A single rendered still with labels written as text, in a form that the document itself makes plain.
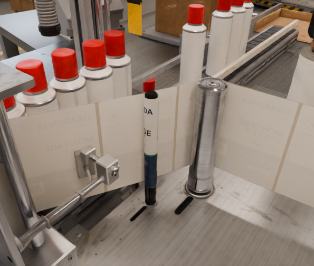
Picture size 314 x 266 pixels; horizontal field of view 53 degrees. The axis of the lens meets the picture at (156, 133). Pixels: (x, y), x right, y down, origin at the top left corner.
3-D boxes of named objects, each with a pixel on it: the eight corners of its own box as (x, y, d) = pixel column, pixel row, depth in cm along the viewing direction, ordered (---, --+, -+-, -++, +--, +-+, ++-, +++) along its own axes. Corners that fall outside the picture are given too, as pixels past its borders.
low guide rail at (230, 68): (83, 179, 50) (82, 170, 49) (78, 176, 51) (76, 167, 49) (297, 25, 120) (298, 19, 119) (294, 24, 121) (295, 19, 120)
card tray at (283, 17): (317, 45, 121) (321, 35, 119) (253, 31, 134) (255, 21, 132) (335, 27, 141) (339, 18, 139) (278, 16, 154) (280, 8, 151)
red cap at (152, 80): (140, 90, 89) (140, 79, 87) (147, 86, 91) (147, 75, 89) (150, 93, 87) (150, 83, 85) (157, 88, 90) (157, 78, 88)
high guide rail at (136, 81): (48, 135, 51) (46, 127, 50) (43, 132, 51) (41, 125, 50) (282, 7, 121) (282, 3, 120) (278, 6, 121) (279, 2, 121)
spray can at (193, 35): (192, 101, 74) (200, 10, 62) (174, 94, 77) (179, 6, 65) (203, 93, 77) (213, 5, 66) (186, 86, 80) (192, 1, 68)
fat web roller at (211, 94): (203, 203, 48) (220, 94, 37) (179, 190, 50) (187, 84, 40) (218, 187, 51) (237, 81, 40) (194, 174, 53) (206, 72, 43)
